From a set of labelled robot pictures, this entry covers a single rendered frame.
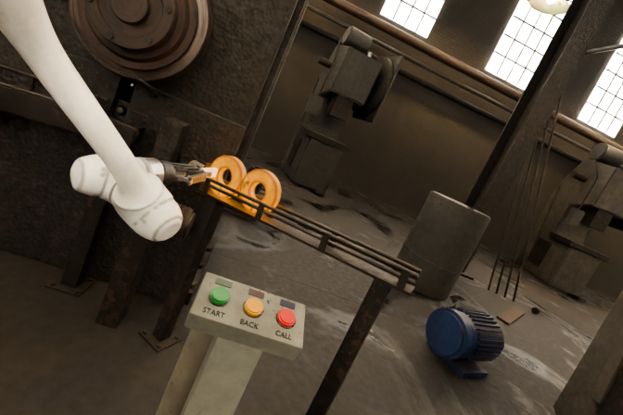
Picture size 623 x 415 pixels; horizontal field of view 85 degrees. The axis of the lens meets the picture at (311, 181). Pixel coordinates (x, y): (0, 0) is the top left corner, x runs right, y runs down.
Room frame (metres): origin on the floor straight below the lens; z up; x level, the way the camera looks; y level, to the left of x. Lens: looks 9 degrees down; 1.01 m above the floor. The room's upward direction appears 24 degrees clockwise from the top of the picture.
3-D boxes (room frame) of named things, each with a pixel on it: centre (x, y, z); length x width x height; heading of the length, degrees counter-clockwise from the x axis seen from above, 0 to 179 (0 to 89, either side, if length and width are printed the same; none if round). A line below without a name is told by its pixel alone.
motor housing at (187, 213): (1.20, 0.46, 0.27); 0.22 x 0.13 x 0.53; 100
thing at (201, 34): (1.27, 0.80, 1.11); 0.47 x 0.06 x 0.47; 100
